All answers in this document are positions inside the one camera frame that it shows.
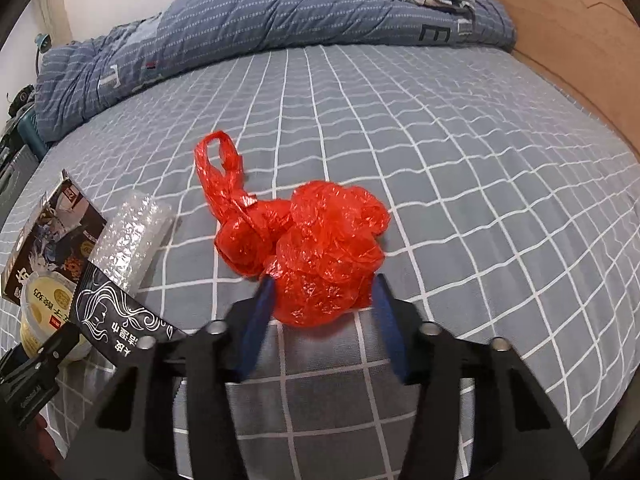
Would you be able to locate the red plastic bag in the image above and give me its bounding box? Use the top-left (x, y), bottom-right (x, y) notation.
top-left (194, 130), bottom-right (391, 328)

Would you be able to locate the wooden headboard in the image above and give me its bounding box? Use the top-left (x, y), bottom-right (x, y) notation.
top-left (487, 0), bottom-right (640, 161)

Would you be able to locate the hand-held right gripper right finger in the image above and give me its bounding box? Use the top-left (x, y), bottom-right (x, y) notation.
top-left (369, 274), bottom-right (591, 480)

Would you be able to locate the clear bubble wrap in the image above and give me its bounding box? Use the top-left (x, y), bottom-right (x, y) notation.
top-left (92, 191), bottom-right (173, 295)

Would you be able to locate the grey checked bed sheet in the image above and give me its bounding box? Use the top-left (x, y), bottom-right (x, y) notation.
top-left (0, 42), bottom-right (640, 480)

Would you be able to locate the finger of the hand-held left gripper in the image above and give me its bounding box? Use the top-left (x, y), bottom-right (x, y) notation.
top-left (0, 344), bottom-right (33, 378)
top-left (35, 327), bottom-right (83, 368)

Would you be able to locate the blue striped duvet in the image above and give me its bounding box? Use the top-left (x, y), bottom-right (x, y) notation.
top-left (37, 0), bottom-right (518, 143)

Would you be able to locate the beige curtain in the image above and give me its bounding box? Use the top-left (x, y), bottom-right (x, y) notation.
top-left (32, 0), bottom-right (73, 46)

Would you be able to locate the teal suitcase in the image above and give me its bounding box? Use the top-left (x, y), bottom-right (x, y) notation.
top-left (15, 110), bottom-right (51, 161)

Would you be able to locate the blue desk lamp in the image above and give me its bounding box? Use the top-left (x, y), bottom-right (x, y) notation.
top-left (32, 32), bottom-right (53, 76)

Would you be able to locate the cream round tub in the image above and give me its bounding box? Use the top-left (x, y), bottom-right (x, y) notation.
top-left (20, 271), bottom-right (93, 361)

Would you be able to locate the person's left hand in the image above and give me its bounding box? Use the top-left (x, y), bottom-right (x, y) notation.
top-left (30, 410), bottom-right (57, 457)

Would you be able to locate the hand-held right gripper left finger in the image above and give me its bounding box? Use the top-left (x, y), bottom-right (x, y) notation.
top-left (65, 277), bottom-right (278, 480)

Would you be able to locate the brown cardboard box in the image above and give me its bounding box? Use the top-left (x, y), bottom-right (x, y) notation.
top-left (0, 169), bottom-right (108, 306)

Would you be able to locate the black sachet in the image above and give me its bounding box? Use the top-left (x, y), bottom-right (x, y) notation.
top-left (69, 262), bottom-right (188, 363)

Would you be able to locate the grey suitcase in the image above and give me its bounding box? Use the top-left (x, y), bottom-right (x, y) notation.
top-left (0, 145), bottom-right (41, 226)

